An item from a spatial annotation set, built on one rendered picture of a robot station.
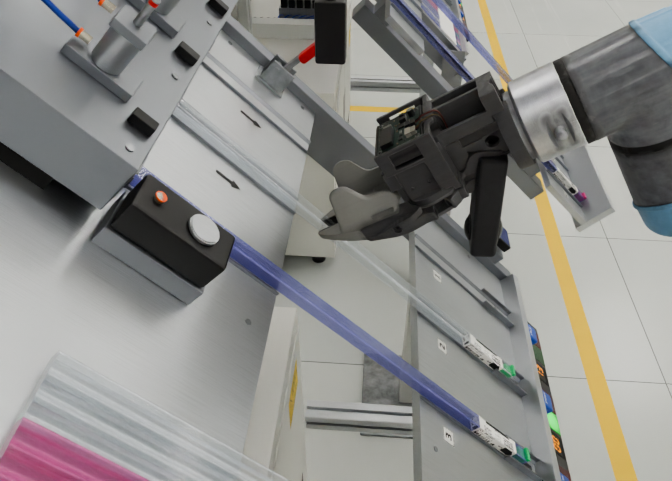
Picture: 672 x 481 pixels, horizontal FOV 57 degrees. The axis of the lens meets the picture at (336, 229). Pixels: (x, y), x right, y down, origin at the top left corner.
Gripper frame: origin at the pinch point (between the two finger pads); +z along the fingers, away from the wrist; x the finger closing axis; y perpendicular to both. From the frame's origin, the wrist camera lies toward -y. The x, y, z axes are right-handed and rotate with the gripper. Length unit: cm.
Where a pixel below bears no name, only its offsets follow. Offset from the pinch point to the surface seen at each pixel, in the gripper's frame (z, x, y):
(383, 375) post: 43, -56, -84
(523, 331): -8.4, -8.0, -31.4
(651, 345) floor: -19, -73, -125
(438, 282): -3.1, -6.9, -17.4
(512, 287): -8.1, -16.3, -31.5
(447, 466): -3.0, 17.5, -16.8
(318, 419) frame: 38, -21, -52
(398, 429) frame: 26, -21, -61
